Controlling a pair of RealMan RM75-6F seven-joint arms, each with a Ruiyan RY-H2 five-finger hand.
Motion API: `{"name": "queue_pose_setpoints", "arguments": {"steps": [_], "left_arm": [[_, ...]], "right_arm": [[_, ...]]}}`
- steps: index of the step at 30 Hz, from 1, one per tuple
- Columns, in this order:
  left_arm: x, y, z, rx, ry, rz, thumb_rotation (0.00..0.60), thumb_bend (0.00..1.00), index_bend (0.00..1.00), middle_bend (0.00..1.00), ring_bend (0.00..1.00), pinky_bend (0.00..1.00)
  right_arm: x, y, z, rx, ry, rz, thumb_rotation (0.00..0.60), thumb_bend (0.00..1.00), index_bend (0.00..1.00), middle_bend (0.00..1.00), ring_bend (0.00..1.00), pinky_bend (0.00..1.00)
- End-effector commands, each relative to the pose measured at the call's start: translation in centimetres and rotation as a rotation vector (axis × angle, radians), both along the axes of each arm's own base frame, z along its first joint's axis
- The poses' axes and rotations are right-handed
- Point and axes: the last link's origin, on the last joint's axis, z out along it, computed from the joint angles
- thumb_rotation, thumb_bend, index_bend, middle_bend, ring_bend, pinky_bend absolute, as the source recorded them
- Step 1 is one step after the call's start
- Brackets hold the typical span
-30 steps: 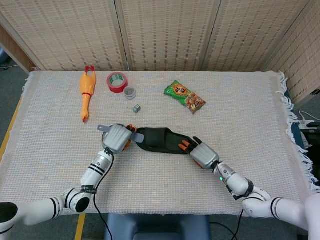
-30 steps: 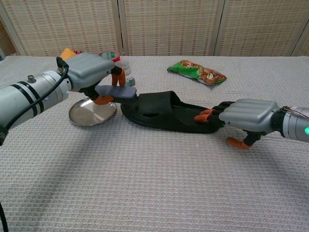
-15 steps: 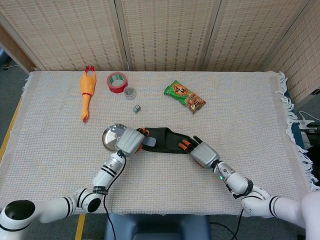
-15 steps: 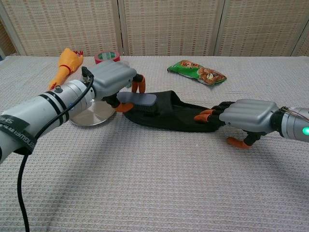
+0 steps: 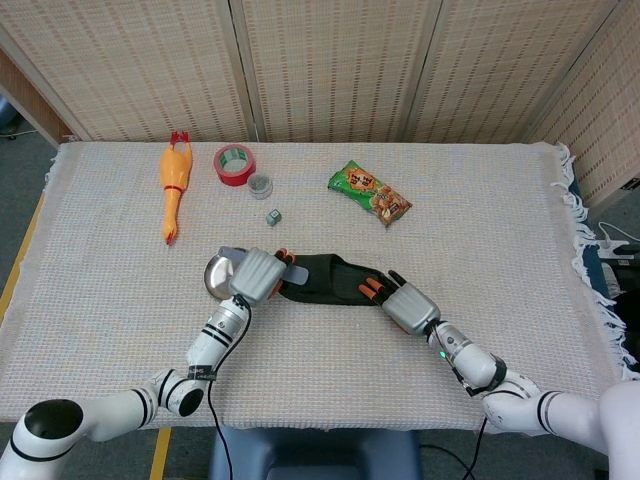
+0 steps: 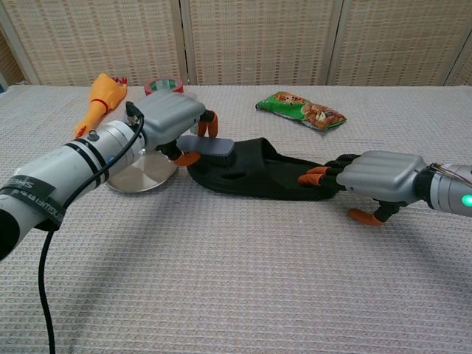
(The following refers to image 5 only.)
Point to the small clear round container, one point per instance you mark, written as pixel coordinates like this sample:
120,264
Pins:
260,185

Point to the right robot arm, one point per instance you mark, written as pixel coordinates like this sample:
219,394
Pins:
530,390

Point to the white power strip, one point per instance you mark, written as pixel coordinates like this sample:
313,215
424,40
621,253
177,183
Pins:
617,245

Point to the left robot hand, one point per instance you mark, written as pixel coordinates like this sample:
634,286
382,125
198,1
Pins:
259,278

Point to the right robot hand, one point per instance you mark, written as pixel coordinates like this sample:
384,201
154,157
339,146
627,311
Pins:
407,305

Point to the red tape roll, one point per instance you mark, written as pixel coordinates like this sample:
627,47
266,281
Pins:
234,164

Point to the white woven tablecloth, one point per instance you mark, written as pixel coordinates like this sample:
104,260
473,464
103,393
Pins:
320,350

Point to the round metal plate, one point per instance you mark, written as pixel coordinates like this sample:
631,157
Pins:
220,280

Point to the black slipper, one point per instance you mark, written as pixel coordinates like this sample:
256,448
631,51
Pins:
335,285

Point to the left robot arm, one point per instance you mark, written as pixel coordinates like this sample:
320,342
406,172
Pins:
150,380

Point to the green snack bag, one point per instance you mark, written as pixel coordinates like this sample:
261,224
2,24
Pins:
370,191

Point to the small green cube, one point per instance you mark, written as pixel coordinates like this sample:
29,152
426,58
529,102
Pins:
274,216

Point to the bamboo folding screen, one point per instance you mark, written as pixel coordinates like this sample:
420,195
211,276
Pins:
320,70

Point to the yellow rubber chicken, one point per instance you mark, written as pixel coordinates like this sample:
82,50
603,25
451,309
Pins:
173,185

